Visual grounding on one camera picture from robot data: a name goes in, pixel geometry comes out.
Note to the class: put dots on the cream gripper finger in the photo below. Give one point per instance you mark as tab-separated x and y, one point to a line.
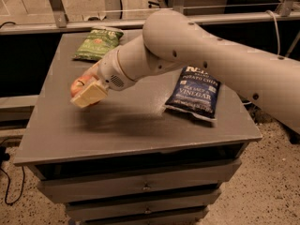
91	92
92	71

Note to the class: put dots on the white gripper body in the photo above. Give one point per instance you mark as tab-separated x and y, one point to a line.
110	68

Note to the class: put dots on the red apple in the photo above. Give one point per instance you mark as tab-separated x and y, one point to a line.
74	89

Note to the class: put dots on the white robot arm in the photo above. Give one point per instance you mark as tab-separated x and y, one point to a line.
170	40

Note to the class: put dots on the green jalapeno chip bag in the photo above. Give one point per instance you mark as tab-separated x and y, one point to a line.
99	41

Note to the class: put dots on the blue salt vinegar chip bag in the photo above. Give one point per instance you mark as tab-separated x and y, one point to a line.
196	92

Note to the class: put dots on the top grey drawer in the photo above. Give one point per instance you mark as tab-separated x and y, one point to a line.
104	186

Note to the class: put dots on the grey drawer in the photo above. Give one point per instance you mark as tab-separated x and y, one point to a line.
104	186
191	214
145	204

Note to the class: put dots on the middle grey drawer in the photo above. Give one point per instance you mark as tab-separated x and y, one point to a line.
145	204

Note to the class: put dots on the bottom grey drawer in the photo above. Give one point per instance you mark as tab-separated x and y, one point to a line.
191	214

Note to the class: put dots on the metal railing frame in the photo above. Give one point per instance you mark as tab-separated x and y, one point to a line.
29	16

